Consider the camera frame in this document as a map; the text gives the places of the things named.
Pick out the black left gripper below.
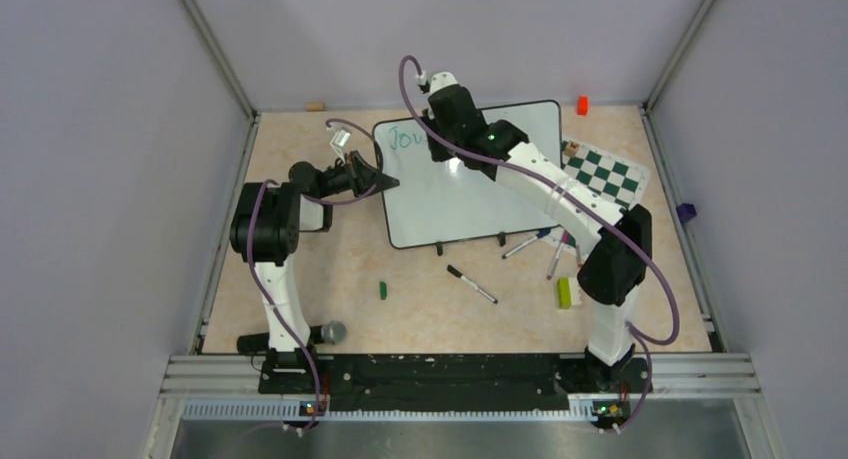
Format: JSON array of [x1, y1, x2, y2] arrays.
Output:
[[317, 151, 399, 200]]

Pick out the white whiteboard black frame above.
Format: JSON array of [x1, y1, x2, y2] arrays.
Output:
[[373, 118, 555, 249]]

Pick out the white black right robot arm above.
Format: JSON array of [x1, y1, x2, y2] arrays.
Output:
[[416, 72, 652, 391]]

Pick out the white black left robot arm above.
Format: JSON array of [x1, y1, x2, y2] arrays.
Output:
[[229, 151, 400, 393]]

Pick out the wooden chess cube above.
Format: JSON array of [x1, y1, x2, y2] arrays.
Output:
[[563, 141, 580, 158]]

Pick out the black capped marker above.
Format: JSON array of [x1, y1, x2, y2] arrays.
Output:
[[446, 264, 499, 305]]

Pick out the orange toy block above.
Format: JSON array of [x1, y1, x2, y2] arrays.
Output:
[[575, 95, 590, 116]]

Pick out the blue capped marker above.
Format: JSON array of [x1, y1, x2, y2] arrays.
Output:
[[501, 228, 551, 260]]

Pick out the green white chess mat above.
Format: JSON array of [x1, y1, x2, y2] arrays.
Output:
[[548, 136, 652, 209]]

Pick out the grey black microphone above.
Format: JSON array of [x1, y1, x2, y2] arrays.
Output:
[[236, 321, 347, 355]]

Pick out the lime green toy brick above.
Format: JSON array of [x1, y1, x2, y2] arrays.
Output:
[[556, 277, 582, 310]]

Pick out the purple toy block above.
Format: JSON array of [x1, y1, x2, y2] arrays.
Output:
[[675, 203, 698, 224]]

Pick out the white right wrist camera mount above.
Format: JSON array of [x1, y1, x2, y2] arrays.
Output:
[[416, 71, 458, 95]]

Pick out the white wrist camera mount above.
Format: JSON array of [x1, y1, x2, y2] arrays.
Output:
[[416, 71, 458, 95], [330, 128, 351, 159]]

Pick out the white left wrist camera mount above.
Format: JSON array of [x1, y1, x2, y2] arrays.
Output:
[[330, 128, 351, 159]]

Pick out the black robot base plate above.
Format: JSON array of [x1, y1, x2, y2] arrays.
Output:
[[258, 353, 648, 413]]

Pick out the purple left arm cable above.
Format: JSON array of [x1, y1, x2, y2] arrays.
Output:
[[245, 118, 384, 424]]

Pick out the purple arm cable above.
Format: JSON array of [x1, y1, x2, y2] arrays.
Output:
[[245, 118, 384, 424], [398, 55, 682, 431]]

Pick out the aluminium frame rail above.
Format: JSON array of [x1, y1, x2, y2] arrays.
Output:
[[153, 353, 761, 432]]

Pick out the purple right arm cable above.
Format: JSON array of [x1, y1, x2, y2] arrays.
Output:
[[398, 55, 682, 431]]

